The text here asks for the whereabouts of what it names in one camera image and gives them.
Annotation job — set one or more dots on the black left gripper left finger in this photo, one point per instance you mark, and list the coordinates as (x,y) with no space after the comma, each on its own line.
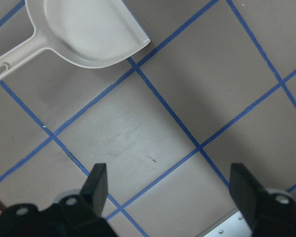
(75,215)

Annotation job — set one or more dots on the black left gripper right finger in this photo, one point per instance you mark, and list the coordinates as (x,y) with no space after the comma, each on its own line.
(267,212)

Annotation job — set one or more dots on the white plastic dustpan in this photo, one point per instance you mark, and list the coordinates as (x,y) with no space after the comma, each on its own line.
(90,34)

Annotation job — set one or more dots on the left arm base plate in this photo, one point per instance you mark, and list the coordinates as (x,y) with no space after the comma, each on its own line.
(232,224)

